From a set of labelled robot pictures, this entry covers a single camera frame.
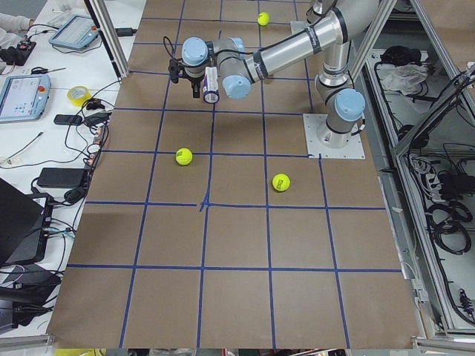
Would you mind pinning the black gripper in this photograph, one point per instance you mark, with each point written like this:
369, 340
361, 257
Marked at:
193, 80

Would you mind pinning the white blue tennis ball can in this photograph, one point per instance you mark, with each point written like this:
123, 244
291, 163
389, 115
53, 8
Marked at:
210, 86

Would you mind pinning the tennis ball near table edge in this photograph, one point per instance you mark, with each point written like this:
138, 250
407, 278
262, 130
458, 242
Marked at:
183, 156

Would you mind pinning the tennis ball near base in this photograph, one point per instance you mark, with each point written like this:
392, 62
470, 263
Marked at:
281, 182
263, 19

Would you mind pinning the yellow tape roll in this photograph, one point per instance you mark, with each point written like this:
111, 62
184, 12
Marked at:
78, 95

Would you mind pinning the far blue teach pendant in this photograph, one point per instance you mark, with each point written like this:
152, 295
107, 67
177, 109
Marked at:
75, 34

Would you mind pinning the blue teach pendant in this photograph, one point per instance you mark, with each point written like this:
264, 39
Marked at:
24, 98
75, 34

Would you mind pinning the black phone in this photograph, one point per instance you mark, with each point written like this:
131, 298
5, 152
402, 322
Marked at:
68, 119

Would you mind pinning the black power adapter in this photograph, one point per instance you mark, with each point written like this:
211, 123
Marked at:
61, 177

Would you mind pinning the near blue teach pendant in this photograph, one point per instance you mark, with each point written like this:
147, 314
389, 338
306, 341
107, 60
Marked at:
24, 98

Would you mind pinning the white crumpled cloth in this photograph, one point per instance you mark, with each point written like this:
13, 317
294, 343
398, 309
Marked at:
406, 79

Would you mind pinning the black laptop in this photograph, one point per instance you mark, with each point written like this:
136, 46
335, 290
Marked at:
25, 219

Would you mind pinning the aluminium frame post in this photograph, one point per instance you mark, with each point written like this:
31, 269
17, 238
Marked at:
101, 18

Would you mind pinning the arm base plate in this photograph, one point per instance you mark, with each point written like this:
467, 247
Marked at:
322, 143
297, 28

